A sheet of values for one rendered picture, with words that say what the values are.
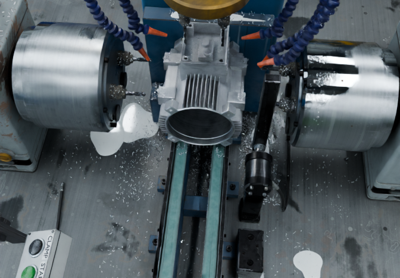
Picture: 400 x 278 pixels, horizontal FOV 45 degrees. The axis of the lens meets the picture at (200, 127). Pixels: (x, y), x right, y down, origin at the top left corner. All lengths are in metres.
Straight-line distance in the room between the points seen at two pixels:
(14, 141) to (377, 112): 0.83
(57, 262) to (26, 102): 0.36
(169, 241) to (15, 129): 0.45
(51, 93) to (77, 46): 0.11
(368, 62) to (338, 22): 0.60
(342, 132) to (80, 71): 0.57
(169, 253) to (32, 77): 0.47
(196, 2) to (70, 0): 0.89
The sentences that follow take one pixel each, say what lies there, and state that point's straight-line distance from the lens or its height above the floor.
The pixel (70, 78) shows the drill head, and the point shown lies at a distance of 1.06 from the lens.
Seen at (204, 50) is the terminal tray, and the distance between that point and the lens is 1.07.
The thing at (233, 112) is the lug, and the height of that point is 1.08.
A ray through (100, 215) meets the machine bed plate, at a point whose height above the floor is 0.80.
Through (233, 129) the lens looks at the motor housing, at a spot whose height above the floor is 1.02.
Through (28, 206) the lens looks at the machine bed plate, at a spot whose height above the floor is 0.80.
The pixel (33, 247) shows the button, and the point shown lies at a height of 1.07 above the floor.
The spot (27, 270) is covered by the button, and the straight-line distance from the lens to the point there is 0.96.
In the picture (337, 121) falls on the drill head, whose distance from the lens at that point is 1.05.
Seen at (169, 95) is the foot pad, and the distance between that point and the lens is 1.07.
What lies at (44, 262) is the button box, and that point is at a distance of 0.94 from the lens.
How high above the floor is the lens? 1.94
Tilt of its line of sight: 58 degrees down
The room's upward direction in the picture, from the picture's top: straight up
